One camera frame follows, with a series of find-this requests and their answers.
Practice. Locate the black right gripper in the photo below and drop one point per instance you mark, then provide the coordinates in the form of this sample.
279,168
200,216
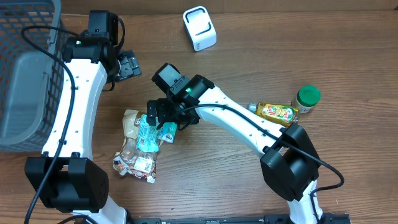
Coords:
164,105

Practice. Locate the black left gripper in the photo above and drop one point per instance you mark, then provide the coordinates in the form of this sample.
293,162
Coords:
130,65

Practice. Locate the teal tissue pack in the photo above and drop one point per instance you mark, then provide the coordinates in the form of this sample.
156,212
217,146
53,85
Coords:
167,132

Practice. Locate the teal wet wipes pack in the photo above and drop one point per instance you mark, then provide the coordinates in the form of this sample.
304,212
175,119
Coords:
147,140

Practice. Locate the beige brown snack bag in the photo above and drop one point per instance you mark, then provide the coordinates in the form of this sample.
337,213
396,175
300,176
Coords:
130,160

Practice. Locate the yellow drink bottle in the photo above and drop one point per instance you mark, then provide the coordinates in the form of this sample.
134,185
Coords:
280,114

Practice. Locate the green lidded cup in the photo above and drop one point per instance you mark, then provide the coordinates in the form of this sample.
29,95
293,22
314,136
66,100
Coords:
306,98

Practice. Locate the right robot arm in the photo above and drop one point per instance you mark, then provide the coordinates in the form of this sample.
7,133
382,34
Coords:
288,159

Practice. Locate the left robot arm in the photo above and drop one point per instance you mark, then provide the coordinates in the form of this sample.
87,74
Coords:
64,176

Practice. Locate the white barcode scanner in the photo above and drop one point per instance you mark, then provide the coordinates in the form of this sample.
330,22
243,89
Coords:
199,28

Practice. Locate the dark grey plastic basket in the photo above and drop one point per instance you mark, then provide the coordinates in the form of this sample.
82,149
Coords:
31,82

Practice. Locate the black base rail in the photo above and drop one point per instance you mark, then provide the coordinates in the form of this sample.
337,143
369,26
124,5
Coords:
328,218

